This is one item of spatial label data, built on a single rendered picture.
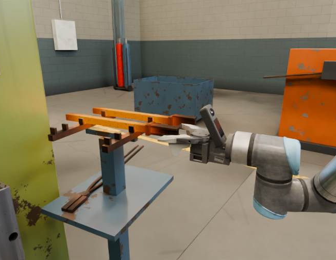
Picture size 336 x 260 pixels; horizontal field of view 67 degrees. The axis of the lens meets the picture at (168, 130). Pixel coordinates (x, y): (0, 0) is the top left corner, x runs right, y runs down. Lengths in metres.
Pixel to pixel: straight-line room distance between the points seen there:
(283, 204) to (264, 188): 0.06
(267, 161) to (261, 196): 0.11
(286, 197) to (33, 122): 0.85
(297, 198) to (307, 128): 3.00
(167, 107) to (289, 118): 1.88
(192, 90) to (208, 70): 4.53
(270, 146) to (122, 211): 0.50
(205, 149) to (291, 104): 3.03
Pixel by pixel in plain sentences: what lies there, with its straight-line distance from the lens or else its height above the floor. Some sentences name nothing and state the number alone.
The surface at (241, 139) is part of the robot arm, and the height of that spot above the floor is 1.04.
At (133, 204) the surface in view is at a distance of 0.91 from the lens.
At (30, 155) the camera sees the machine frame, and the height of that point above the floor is 0.90.
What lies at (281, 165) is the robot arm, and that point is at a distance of 0.69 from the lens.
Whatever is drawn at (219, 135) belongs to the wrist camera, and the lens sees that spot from 0.71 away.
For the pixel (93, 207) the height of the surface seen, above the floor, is 0.76.
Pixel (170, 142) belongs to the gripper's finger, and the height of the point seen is 1.02.
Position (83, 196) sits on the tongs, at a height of 0.77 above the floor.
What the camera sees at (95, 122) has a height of 1.02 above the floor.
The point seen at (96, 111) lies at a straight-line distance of 1.07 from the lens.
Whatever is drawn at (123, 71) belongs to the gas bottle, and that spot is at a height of 0.55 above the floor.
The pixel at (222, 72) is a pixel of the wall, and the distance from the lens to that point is 8.36.
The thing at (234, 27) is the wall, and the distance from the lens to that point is 8.23.
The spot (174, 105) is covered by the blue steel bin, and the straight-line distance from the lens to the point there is 4.26.
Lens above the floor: 1.27
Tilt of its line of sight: 18 degrees down
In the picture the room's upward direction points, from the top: straight up
